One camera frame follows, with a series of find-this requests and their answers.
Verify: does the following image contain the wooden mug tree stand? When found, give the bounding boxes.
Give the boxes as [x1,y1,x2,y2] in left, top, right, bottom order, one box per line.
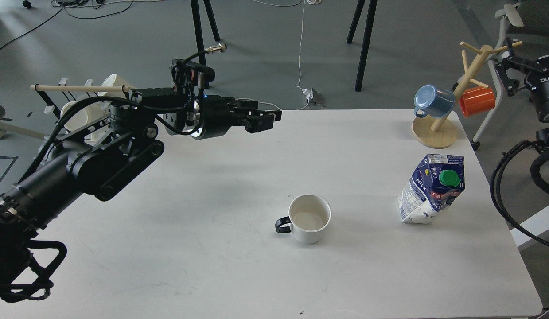
[412,41,523,149]

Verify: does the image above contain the white mug with lettering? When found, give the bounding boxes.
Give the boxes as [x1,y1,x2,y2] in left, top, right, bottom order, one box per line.
[64,102,109,132]

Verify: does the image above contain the black wire mug rack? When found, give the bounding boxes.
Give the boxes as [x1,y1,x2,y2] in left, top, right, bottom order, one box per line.
[31,85,130,145]

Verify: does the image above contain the white power adapter on floor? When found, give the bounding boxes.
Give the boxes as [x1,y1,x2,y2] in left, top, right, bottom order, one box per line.
[301,88,324,107]

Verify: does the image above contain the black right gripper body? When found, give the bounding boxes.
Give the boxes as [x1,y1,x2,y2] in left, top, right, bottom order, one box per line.
[524,55,549,123]

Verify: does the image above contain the white floor cable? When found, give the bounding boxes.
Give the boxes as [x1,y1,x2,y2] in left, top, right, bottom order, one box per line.
[239,0,323,111]

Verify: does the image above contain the black table legs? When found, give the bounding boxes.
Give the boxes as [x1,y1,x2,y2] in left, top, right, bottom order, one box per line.
[190,0,221,89]
[347,0,378,92]

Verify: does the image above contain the orange hanging mug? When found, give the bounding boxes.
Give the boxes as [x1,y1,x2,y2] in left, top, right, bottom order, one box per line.
[459,86,496,117]

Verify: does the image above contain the black table legs right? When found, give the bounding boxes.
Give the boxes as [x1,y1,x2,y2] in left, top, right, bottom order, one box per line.
[347,0,378,92]

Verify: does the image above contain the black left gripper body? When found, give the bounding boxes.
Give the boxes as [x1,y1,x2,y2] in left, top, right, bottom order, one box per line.
[161,58,246,140]

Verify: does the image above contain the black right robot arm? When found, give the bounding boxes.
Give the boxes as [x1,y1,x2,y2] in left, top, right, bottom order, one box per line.
[489,49,549,248]

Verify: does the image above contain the blue and white milk carton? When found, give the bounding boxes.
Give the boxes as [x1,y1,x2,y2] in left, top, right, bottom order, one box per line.
[397,154,465,224]

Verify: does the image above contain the white mug with black handle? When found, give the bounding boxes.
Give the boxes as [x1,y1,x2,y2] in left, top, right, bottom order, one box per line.
[275,194,332,244]

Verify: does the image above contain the blue hanging mug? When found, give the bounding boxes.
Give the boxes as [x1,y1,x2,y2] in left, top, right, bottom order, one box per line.
[414,84,456,118]

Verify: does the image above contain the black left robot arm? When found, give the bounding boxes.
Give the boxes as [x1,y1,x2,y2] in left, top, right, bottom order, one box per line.
[0,59,282,303]

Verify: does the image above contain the white mug on rack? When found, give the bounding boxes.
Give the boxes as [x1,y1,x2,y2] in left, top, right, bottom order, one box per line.
[97,74,136,98]

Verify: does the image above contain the black table legs left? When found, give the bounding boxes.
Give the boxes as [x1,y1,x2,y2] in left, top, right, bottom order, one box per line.
[190,0,221,89]

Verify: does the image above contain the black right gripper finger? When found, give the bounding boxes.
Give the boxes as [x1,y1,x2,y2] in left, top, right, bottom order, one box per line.
[502,49,543,67]
[495,61,528,97]

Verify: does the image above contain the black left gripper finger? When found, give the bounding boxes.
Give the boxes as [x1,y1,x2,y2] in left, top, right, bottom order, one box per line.
[238,114,276,133]
[228,98,282,121]

